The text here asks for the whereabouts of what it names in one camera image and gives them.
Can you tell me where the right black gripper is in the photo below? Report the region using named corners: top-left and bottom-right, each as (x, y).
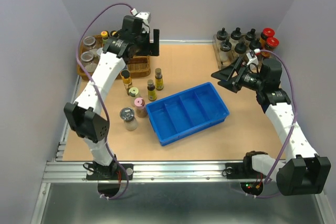
top-left (211, 57), bottom-right (265, 93)

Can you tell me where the yellow label bottle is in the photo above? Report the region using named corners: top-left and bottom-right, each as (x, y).
top-left (155, 68), bottom-right (164, 90)
top-left (147, 79), bottom-right (157, 101)

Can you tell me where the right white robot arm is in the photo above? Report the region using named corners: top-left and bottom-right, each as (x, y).
top-left (211, 58), bottom-right (331, 196)

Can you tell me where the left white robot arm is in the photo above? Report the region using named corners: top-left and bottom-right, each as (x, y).
top-left (64, 12), bottom-right (160, 179)

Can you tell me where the clear acrylic cruet rack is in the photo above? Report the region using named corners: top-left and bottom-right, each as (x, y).
top-left (212, 31), bottom-right (261, 70)

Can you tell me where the black top cruet front left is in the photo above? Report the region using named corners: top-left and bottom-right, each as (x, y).
top-left (219, 39), bottom-right (232, 62)

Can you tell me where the black cruet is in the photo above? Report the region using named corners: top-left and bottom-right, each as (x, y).
top-left (245, 28), bottom-right (256, 44)
top-left (219, 39), bottom-right (232, 62)
top-left (229, 27), bottom-right (242, 47)
top-left (249, 38), bottom-right (262, 50)
top-left (216, 27), bottom-right (228, 43)
top-left (233, 41), bottom-right (247, 59)

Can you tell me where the black top cruet front middle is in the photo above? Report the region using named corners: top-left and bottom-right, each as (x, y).
top-left (233, 41), bottom-right (247, 59)

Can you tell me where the amber oil bottle black cap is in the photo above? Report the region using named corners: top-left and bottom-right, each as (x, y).
top-left (120, 69), bottom-right (133, 94)

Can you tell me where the green label sauce bottle right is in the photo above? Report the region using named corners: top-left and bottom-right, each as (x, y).
top-left (110, 30), bottom-right (117, 37)

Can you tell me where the black top cruet front right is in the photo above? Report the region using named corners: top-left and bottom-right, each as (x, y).
top-left (249, 38), bottom-right (262, 50)

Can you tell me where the black top cruet back left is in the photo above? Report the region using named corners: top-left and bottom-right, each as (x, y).
top-left (216, 27), bottom-right (228, 43)

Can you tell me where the black top cruet back middle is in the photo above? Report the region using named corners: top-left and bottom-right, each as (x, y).
top-left (229, 27), bottom-right (242, 47)

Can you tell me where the blue divided plastic bin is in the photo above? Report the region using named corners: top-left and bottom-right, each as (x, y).
top-left (146, 82), bottom-right (229, 146)

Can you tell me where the green lid spice jar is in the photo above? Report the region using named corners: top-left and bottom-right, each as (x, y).
top-left (129, 87), bottom-right (141, 103)

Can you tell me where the black top cruet back right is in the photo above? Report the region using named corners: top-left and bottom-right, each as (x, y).
top-left (245, 28), bottom-right (256, 44)

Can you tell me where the red lid jar front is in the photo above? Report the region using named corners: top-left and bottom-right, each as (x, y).
top-left (261, 37), bottom-right (279, 58)

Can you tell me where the red lid jar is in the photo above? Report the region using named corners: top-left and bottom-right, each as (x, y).
top-left (261, 37), bottom-right (279, 58)
top-left (260, 27), bottom-right (275, 44)

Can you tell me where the red lid jar back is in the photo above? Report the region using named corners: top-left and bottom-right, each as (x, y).
top-left (260, 27), bottom-right (275, 44)

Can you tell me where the pink lid spice jar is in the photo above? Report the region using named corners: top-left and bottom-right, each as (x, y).
top-left (134, 98), bottom-right (148, 118)

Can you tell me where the clear glass jar back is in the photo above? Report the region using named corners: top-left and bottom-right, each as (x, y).
top-left (82, 36), bottom-right (99, 52)

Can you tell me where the clear glass jar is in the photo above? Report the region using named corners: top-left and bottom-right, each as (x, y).
top-left (80, 51), bottom-right (97, 73)
top-left (82, 36), bottom-right (99, 52)

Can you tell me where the wicker divided basket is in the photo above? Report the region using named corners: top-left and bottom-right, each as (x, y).
top-left (77, 35), bottom-right (151, 81)

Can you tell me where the clear glass jar front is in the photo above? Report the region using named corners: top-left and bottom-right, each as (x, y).
top-left (80, 51), bottom-right (97, 73)

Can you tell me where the silver lid grinder jar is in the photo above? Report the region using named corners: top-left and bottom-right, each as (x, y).
top-left (120, 108), bottom-right (138, 131)

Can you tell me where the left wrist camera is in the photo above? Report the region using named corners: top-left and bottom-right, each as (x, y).
top-left (136, 12), bottom-right (151, 25)

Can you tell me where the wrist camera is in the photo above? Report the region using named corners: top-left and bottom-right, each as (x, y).
top-left (136, 12), bottom-right (151, 25)
top-left (245, 50), bottom-right (258, 65)

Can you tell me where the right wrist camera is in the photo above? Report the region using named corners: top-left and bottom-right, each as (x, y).
top-left (245, 50), bottom-right (258, 65)

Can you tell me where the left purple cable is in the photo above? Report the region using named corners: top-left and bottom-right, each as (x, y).
top-left (75, 3), bottom-right (135, 200)

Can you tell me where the purple cable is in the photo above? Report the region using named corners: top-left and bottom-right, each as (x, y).
top-left (245, 49), bottom-right (299, 199)
top-left (75, 3), bottom-right (135, 200)

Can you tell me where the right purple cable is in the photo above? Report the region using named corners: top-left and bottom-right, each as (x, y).
top-left (245, 49), bottom-right (299, 199)

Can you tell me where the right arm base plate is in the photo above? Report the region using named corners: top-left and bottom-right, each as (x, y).
top-left (222, 162), bottom-right (261, 179)

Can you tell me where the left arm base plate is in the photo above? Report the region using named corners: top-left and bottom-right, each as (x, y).
top-left (83, 162), bottom-right (133, 182)

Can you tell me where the aluminium frame rail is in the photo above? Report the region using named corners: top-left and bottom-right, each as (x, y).
top-left (41, 159), bottom-right (287, 184)

